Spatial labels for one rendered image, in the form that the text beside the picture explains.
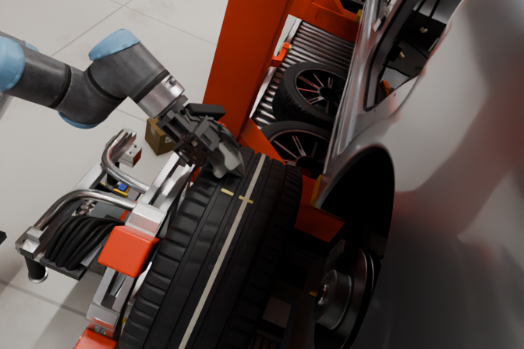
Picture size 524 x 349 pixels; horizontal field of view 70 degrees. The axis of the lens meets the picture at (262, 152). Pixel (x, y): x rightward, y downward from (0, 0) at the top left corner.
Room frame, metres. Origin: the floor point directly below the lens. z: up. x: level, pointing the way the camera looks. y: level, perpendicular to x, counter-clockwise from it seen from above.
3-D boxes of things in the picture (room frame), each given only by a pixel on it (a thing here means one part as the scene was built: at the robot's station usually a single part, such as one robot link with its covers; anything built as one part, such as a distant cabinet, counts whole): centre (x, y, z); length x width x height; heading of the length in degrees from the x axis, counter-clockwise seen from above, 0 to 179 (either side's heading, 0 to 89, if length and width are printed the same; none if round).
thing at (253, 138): (1.07, -0.16, 0.69); 0.52 x 0.17 x 0.35; 91
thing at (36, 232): (0.41, 0.28, 1.03); 0.19 x 0.18 x 0.11; 91
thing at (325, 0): (3.00, -0.13, 0.69); 0.52 x 0.17 x 0.35; 91
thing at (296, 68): (2.14, -0.24, 0.39); 0.66 x 0.66 x 0.24
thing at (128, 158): (0.67, 0.37, 0.93); 0.09 x 0.05 x 0.05; 91
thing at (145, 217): (0.51, 0.16, 0.85); 0.54 x 0.07 x 0.54; 1
